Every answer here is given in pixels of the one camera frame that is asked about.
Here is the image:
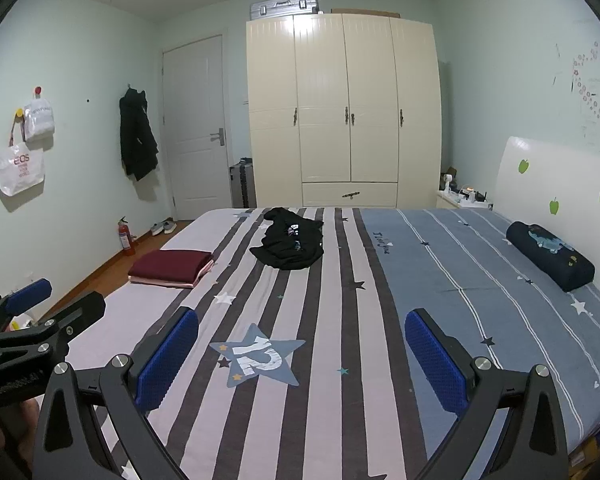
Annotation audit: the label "silver hard-shell suitcase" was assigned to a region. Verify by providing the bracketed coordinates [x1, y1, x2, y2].
[250, 0, 322, 20]

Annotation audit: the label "cream four-door wardrobe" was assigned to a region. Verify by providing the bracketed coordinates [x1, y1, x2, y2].
[245, 13, 442, 209]

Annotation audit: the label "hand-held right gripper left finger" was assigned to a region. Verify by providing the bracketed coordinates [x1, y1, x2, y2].
[31, 306, 199, 480]

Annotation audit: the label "white tote bag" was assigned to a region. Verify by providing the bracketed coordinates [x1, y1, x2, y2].
[0, 115, 46, 197]

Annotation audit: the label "flower wall stickers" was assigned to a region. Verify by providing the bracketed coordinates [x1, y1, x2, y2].
[552, 37, 600, 153]

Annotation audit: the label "black hanging jacket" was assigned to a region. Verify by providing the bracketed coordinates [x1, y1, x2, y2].
[119, 87, 160, 182]

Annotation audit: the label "cluster of small devices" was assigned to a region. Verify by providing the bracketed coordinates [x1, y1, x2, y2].
[455, 186, 493, 206]

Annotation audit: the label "white nightstand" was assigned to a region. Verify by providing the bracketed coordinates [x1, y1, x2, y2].
[436, 187, 495, 211]

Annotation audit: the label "person's left hand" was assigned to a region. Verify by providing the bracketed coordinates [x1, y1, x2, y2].
[0, 397, 43, 480]

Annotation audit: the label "red fire extinguisher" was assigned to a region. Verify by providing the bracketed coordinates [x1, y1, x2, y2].
[117, 216, 137, 257]

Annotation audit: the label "white plastic bag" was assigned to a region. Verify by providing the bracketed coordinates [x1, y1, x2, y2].
[23, 95, 56, 142]

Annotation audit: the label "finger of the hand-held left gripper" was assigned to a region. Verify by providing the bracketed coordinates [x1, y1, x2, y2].
[0, 291, 106, 361]
[0, 278, 52, 333]

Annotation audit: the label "white panel door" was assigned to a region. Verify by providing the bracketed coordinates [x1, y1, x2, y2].
[161, 35, 231, 221]

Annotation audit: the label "bed with striped star sheet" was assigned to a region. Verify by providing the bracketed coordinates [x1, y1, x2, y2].
[32, 206, 600, 480]

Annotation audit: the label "maroon folded garment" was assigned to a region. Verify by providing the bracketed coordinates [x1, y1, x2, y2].
[128, 250, 215, 283]

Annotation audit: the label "black printed t-shirt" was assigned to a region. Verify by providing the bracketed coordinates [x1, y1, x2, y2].
[249, 207, 326, 272]

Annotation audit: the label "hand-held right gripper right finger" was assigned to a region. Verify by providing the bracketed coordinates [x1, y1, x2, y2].
[404, 308, 571, 480]

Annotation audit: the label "navy bolster pillow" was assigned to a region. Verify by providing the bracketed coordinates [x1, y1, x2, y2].
[506, 220, 596, 293]

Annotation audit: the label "white headboard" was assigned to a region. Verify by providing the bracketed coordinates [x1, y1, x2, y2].
[493, 136, 600, 286]

